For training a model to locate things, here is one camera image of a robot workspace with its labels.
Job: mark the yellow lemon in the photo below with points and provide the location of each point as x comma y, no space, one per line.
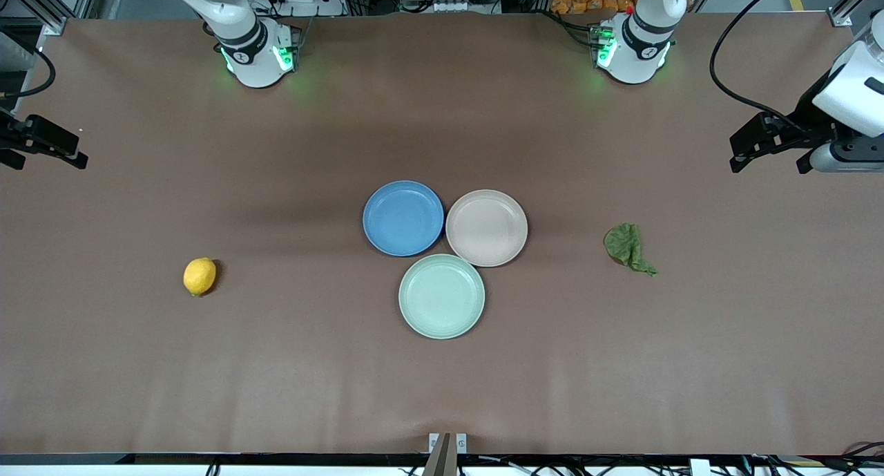
199,276

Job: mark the aluminium frame profile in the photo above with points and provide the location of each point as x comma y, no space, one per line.
841,16
55,25

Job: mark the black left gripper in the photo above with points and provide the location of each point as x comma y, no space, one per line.
806,114

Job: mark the pink round plate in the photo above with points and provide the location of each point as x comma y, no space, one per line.
487,227

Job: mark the green lettuce leaf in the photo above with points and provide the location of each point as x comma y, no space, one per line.
621,244

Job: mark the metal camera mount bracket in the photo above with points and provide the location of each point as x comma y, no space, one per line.
442,455

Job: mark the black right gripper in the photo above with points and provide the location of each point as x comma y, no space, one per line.
14,137

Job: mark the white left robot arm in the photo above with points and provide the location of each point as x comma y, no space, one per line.
635,54

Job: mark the blue round plate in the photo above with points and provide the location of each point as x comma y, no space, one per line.
403,218

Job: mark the pale green round plate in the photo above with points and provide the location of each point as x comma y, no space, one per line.
442,296

